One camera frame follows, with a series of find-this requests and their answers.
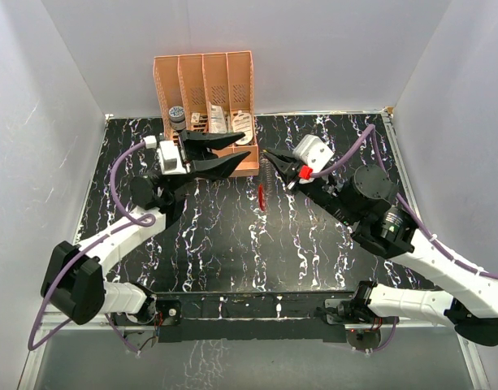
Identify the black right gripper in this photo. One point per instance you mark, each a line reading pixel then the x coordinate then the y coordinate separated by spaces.
pixel 287 167

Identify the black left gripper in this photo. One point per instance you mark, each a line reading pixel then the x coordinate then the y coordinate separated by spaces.
pixel 217 167

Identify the metal keyring with spring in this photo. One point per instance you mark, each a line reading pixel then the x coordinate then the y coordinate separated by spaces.
pixel 268 173

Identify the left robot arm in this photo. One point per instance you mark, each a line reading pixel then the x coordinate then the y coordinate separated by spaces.
pixel 75 281

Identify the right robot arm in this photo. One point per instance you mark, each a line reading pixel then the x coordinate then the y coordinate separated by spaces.
pixel 464 298

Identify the white product packet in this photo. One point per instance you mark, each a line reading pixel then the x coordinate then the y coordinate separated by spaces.
pixel 217 120

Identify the small white card box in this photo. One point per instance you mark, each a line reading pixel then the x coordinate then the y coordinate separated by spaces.
pixel 195 118

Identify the oval white blister pack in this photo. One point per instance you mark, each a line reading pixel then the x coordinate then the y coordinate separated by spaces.
pixel 243 122

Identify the grey round tin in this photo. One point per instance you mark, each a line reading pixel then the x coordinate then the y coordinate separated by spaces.
pixel 176 115

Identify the orange plastic desk organizer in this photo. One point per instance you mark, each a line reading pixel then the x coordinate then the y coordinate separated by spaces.
pixel 194 81

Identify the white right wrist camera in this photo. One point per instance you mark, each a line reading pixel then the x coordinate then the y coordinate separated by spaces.
pixel 313 152

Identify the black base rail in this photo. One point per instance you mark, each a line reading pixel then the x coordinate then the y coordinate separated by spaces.
pixel 175 317

